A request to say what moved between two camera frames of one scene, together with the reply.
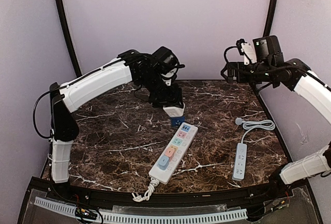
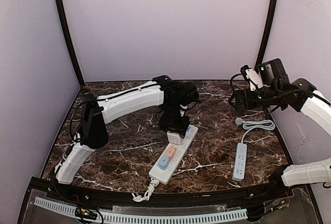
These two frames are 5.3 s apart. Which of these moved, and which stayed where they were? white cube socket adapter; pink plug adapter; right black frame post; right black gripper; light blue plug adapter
Moved: white cube socket adapter; right black gripper
Stayed: pink plug adapter; light blue plug adapter; right black frame post
